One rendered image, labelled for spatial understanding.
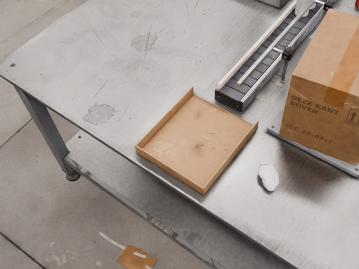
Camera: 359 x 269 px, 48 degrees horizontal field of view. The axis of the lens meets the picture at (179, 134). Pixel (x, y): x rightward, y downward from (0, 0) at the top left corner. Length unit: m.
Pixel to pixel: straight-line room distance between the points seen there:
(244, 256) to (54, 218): 1.00
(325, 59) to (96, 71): 0.82
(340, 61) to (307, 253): 0.51
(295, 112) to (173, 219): 0.87
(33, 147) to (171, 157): 1.38
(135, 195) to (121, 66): 0.65
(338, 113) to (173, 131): 0.51
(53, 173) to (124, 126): 1.06
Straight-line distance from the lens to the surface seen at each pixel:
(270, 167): 1.21
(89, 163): 2.05
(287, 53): 1.37
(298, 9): 1.64
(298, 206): 1.20
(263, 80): 1.41
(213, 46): 1.58
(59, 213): 2.22
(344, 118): 1.14
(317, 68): 1.12
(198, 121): 1.33
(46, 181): 2.34
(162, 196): 1.89
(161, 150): 1.27
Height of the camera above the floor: 1.88
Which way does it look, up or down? 54 degrees down
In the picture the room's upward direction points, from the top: 7 degrees counter-clockwise
